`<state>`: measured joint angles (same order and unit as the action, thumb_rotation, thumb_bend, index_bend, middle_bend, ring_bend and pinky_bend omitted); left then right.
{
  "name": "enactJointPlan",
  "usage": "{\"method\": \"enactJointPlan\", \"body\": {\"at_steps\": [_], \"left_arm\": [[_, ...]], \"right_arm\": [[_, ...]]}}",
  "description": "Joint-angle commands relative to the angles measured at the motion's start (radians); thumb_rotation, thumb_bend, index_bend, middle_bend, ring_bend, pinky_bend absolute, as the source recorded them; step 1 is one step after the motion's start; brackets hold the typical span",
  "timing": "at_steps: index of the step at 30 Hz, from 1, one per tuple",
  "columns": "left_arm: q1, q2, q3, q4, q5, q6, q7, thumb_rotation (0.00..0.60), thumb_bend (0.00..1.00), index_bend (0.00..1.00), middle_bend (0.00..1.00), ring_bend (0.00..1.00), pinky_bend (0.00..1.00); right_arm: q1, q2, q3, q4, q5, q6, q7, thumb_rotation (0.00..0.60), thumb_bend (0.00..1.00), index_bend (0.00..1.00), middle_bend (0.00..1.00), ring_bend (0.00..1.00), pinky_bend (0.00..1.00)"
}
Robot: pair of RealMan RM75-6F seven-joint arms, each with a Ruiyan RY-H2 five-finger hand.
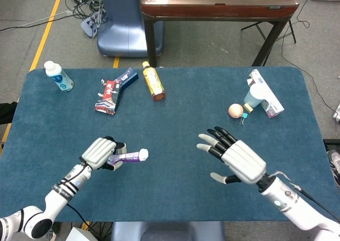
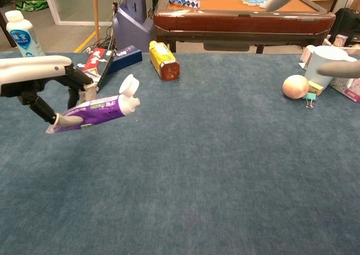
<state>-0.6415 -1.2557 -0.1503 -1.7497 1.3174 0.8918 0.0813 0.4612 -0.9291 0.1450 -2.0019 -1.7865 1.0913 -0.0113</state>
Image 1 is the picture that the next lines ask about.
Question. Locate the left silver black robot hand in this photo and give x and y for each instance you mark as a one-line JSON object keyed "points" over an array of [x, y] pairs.
{"points": [[98, 151]]}

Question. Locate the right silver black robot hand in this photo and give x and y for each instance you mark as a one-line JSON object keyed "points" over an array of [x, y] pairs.
{"points": [[244, 161]]}

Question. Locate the purple white tube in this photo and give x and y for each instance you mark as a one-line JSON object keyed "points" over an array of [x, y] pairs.
{"points": [[132, 156]]}

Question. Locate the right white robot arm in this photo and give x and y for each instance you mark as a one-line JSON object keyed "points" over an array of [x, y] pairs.
{"points": [[289, 206]]}

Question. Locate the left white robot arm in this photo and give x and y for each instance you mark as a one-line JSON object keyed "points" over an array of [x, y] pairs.
{"points": [[58, 198]]}

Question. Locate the white purple box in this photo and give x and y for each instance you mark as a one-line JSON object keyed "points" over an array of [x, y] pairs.
{"points": [[272, 102]]}

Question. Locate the teal binder clip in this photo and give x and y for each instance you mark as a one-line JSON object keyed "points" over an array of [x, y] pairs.
{"points": [[244, 116]]}

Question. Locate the peach round onion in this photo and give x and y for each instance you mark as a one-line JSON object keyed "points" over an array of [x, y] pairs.
{"points": [[236, 110]]}

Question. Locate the small yellow block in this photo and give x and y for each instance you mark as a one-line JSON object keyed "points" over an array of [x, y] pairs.
{"points": [[247, 108]]}

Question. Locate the light blue mug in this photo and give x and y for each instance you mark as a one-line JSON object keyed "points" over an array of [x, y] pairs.
{"points": [[255, 94]]}

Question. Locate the dark blue carton box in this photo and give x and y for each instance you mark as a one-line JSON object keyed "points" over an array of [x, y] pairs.
{"points": [[128, 77]]}

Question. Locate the blue carpet table mat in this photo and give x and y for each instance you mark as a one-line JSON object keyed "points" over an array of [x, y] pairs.
{"points": [[172, 118]]}

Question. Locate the white blue plastic bottle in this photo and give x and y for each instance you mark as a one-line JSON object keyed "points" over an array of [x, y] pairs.
{"points": [[59, 78]]}

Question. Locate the white cardboard box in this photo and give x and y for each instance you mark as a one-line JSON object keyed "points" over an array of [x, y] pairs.
{"points": [[78, 235]]}

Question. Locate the yellow tea bottle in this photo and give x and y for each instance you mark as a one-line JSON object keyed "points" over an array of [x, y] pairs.
{"points": [[153, 82]]}

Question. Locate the grey sneaker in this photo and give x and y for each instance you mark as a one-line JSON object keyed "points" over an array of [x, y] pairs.
{"points": [[335, 166]]}

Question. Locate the black cloth item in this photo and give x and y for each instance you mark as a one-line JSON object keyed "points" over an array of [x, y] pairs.
{"points": [[6, 113]]}

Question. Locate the small white grey device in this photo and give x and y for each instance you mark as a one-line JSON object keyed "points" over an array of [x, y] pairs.
{"points": [[336, 116]]}

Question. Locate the blue robot body base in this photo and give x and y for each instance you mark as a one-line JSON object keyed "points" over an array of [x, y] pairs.
{"points": [[167, 231]]}

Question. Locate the grey power strip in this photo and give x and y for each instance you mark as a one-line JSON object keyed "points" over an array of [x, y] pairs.
{"points": [[89, 25]]}

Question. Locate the black folding stand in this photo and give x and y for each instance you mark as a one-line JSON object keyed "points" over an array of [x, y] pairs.
{"points": [[292, 31]]}

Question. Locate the brown mahjong table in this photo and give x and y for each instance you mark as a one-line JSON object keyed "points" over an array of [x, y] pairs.
{"points": [[217, 8]]}

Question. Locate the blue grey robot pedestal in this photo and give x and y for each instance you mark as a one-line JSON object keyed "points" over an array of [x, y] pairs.
{"points": [[122, 25]]}

